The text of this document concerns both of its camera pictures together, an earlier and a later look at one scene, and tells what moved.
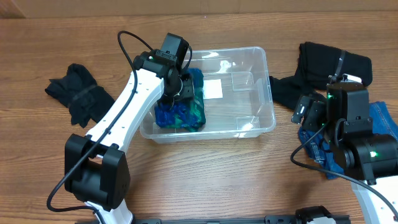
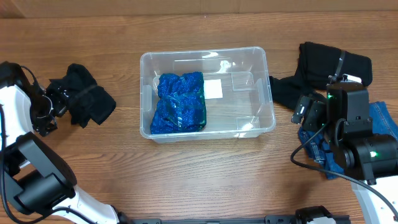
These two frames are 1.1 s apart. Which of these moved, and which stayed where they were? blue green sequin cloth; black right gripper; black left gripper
Moved: black left gripper; blue green sequin cloth
Stayed: black right gripper
